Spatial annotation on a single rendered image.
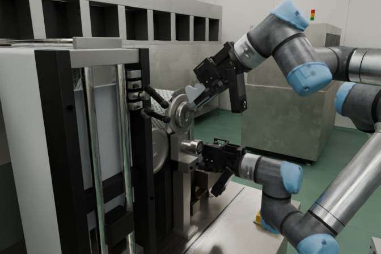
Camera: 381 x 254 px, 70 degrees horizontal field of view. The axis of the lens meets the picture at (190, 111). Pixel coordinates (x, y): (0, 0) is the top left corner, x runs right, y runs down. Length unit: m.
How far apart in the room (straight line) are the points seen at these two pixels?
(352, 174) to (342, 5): 4.56
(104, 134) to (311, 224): 0.49
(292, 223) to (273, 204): 0.07
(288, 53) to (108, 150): 0.38
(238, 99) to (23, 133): 0.48
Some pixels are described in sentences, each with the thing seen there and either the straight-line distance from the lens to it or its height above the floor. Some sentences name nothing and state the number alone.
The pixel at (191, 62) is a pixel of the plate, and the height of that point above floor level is 1.35.
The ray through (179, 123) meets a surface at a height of 1.23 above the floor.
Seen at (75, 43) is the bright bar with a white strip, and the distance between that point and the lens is 0.50.
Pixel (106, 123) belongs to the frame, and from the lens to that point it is 0.45.
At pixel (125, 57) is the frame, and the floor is 1.43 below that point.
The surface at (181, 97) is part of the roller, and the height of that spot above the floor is 1.30.
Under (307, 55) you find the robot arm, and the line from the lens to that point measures 0.58.
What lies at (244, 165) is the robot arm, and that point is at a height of 1.13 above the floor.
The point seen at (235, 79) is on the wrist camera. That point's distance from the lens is 0.66.
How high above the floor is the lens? 1.45
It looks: 14 degrees down
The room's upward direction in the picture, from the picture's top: straight up
